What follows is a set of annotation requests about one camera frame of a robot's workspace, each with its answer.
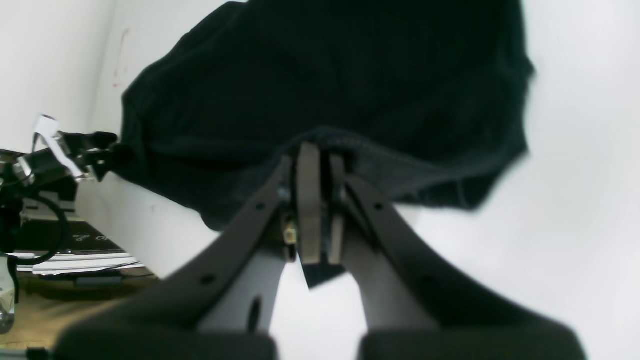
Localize black T-shirt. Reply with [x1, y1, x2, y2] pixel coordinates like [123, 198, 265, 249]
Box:
[114, 0, 534, 231]

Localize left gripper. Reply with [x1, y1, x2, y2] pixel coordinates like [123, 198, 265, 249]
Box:
[13, 131, 119, 183]

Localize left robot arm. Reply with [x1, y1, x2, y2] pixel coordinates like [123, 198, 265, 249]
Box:
[1, 132, 119, 267]

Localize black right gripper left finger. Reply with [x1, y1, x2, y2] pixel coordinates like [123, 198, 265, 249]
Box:
[52, 142, 322, 360]

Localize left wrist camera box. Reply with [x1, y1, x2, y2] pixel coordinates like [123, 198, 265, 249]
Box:
[32, 114, 60, 148]

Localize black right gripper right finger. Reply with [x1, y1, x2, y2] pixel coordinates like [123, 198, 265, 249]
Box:
[328, 153, 586, 360]

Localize stack of papers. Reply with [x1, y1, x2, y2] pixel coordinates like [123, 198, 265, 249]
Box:
[10, 220, 146, 277]

